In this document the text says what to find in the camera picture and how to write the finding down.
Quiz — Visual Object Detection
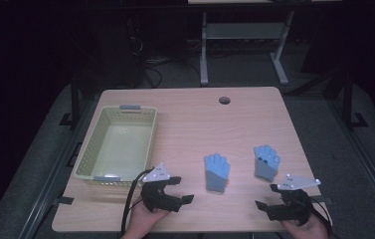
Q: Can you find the black table edge bracket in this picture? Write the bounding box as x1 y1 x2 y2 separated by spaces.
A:
66 141 84 168
53 196 76 206

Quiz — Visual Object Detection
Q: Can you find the black metal post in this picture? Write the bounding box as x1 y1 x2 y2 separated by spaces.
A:
342 71 368 128
59 71 82 128

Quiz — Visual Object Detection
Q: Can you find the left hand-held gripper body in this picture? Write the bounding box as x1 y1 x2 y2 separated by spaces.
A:
140 162 180 213

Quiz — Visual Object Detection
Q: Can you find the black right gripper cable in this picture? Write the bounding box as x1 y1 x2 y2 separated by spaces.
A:
302 195 334 235

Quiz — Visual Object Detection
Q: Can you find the dark computer case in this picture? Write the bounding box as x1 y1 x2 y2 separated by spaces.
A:
85 13 143 88

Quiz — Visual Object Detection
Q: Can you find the white metal framed desk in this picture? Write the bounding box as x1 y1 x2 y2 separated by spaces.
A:
188 0 342 87

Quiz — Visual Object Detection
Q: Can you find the bundle of floor cables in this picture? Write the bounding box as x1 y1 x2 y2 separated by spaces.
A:
136 58 203 88

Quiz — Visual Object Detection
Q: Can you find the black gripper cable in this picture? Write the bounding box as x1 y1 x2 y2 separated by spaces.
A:
302 195 334 235
120 168 155 237

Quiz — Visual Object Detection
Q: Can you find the person's left hand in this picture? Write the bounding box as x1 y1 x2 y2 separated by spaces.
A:
121 198 172 239

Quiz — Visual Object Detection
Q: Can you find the aluminium frame rail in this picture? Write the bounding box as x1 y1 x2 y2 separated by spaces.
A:
19 96 99 239
327 96 375 230

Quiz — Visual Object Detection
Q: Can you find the blue knit glove shark face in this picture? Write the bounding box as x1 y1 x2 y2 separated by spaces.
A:
253 144 281 183

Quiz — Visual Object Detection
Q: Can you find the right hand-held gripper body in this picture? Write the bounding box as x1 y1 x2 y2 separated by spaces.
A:
268 173 322 227

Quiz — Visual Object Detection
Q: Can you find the pale yellow perforated plastic basket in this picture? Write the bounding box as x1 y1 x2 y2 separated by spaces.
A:
73 105 158 187

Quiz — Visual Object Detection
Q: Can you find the person's right hand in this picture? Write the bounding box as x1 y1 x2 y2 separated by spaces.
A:
280 213 330 239

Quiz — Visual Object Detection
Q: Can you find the plain blue knit glove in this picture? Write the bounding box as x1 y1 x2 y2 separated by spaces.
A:
203 152 232 193

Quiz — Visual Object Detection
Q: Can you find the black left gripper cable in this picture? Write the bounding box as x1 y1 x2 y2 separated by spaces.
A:
120 168 155 237

